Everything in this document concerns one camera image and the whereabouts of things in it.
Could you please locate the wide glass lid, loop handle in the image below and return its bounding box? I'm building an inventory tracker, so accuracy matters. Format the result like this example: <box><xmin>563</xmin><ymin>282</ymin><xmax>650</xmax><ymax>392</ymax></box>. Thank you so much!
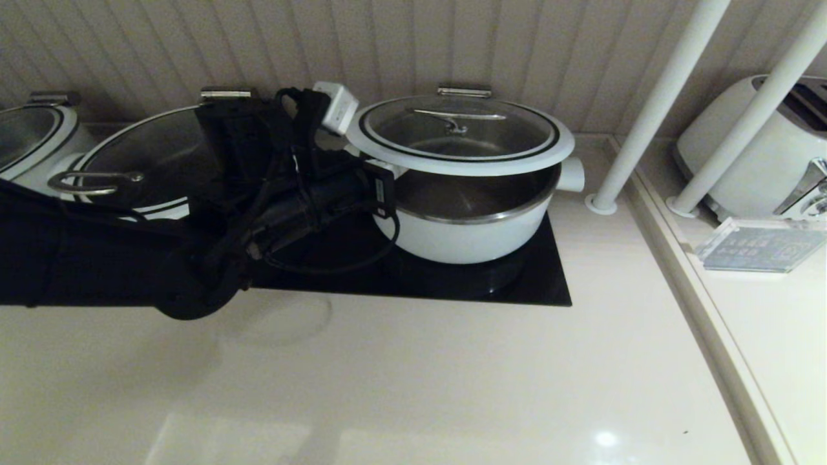
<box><xmin>48</xmin><ymin>105</ymin><xmax>217</xmax><ymax>215</ymax></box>

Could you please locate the clear acrylic sign holder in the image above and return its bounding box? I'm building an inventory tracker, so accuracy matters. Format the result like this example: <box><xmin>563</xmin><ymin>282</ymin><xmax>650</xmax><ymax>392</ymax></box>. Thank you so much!
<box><xmin>689</xmin><ymin>216</ymin><xmax>827</xmax><ymax>274</ymax></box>

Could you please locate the black cable loop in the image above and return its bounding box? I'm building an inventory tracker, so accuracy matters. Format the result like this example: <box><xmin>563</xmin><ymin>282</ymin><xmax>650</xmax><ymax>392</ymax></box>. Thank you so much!
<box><xmin>261</xmin><ymin>212</ymin><xmax>402</xmax><ymax>276</ymax></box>

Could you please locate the white pot with steel insert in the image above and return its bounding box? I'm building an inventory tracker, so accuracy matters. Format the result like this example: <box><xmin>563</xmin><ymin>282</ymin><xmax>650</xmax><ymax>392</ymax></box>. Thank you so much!
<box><xmin>0</xmin><ymin>123</ymin><xmax>99</xmax><ymax>196</ymax></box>
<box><xmin>371</xmin><ymin>158</ymin><xmax>587</xmax><ymax>265</ymax></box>

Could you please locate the white toaster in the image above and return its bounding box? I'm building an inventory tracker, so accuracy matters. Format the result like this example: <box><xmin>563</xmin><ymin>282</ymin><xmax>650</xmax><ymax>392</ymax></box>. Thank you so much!
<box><xmin>672</xmin><ymin>75</ymin><xmax>827</xmax><ymax>223</ymax></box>

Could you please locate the large black induction cooktop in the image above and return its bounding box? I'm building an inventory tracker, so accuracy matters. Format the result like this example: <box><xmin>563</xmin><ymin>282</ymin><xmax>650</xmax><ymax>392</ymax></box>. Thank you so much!
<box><xmin>247</xmin><ymin>153</ymin><xmax>573</xmax><ymax>307</ymax></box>

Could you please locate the glass lid with white rim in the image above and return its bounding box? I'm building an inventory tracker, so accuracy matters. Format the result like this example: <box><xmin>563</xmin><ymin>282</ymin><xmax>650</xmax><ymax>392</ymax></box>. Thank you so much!
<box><xmin>0</xmin><ymin>103</ymin><xmax>80</xmax><ymax>181</ymax></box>
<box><xmin>346</xmin><ymin>94</ymin><xmax>576</xmax><ymax>178</ymax></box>

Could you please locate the white support pole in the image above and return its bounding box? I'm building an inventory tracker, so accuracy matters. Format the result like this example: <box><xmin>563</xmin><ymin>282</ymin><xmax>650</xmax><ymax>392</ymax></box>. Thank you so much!
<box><xmin>666</xmin><ymin>3</ymin><xmax>827</xmax><ymax>219</ymax></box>
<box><xmin>585</xmin><ymin>0</ymin><xmax>733</xmax><ymax>216</ymax></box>

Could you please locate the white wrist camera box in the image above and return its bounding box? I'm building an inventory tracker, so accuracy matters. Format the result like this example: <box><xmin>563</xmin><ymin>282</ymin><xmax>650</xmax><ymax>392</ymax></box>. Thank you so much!
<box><xmin>313</xmin><ymin>80</ymin><xmax>360</xmax><ymax>136</ymax></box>

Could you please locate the white bucket with metal handle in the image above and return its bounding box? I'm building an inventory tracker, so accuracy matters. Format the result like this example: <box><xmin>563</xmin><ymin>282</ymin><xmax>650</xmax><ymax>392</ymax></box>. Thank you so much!
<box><xmin>132</xmin><ymin>199</ymin><xmax>194</xmax><ymax>222</ymax></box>

